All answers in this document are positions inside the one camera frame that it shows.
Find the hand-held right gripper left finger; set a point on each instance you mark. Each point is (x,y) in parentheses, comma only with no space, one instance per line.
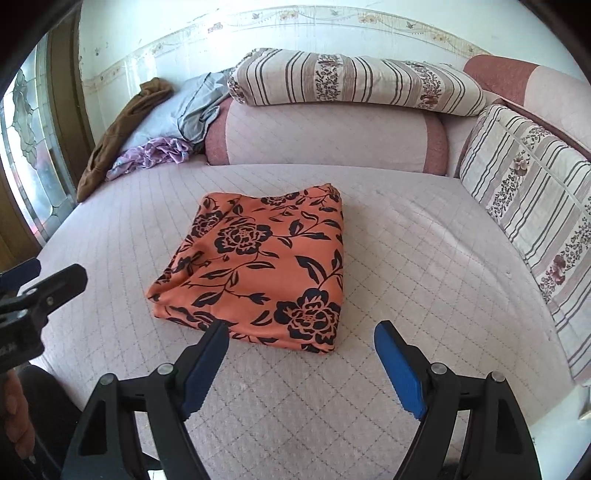
(203,369)

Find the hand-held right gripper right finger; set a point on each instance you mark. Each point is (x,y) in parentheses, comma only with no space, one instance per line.
(401,369)

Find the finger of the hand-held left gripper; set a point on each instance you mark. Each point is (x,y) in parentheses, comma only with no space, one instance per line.
(21,274)
(60,286)

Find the orange floral blouse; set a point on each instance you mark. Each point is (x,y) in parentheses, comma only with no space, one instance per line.
(258,267)

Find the person's left hand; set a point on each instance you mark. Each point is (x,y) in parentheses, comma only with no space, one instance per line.
(16,415)

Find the person's dark clothing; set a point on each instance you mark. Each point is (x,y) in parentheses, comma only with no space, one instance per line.
(55,415)

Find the pink quilted bed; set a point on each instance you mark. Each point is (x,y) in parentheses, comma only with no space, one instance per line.
(415,258)

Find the stained glass window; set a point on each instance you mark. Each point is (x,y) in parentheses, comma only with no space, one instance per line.
(27,147)

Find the purple cloth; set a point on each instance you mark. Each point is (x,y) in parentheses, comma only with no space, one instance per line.
(152,154)

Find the brown cloth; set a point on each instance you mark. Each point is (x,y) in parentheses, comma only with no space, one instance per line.
(120,134)

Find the square striped floral pillow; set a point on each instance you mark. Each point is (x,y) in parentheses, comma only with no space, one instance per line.
(531,198)

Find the blue-grey cloth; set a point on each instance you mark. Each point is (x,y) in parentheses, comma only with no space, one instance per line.
(194,101)

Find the pink bolster cushion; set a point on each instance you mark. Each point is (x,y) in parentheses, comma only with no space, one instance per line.
(323,138)

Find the long striped floral pillow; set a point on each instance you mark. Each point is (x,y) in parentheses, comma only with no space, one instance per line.
(360,81)

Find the pink backrest cushion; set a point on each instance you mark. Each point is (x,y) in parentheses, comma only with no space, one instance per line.
(521,78)

